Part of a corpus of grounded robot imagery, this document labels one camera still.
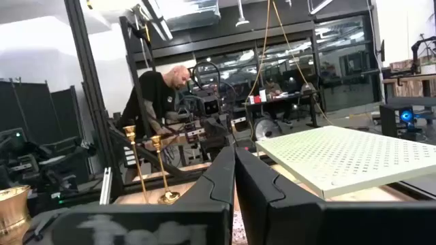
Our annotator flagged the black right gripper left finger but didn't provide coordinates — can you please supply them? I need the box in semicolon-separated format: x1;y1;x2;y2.
50;146;236;245

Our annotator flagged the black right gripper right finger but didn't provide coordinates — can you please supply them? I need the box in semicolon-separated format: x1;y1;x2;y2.
235;146;436;245

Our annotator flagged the short brass candlestick holder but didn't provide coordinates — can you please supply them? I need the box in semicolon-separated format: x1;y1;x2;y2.
150;135;181;206

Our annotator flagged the tall brass candlestick holder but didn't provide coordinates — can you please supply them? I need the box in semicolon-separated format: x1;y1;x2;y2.
122;125;151;205

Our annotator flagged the silver aluminium extrusion bar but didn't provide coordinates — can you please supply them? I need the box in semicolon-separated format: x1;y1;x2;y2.
99;166;113;206

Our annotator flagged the green perforated metal shelf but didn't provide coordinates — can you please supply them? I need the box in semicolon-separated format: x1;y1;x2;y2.
255;125;436;200

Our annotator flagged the wooden top robot table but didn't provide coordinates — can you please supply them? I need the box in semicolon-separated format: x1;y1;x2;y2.
142;131;208;152

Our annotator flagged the black computer with blue light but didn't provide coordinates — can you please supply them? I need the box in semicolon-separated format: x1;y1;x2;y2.
379;103;425;140

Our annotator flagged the round floor fan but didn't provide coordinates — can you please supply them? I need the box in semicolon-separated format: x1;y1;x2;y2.
253;117;283;142

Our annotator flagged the green plant in brass pot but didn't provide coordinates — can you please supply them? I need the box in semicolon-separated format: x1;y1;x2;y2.
0;184;32;245

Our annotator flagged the black room divider panel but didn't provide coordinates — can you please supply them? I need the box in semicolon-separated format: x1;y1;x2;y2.
50;85;90;150
0;80;55;144

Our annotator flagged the person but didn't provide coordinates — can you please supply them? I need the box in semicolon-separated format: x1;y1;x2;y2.
264;80;294;125
117;65;191;139

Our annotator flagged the black background desk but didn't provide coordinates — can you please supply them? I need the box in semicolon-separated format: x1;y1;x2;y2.
243;90;323;130

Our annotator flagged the white pendant lamp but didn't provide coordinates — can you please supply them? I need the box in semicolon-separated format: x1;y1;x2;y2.
235;0;250;28

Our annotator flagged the yellow hanging cable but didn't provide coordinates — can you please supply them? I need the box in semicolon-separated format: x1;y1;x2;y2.
243;0;337;144

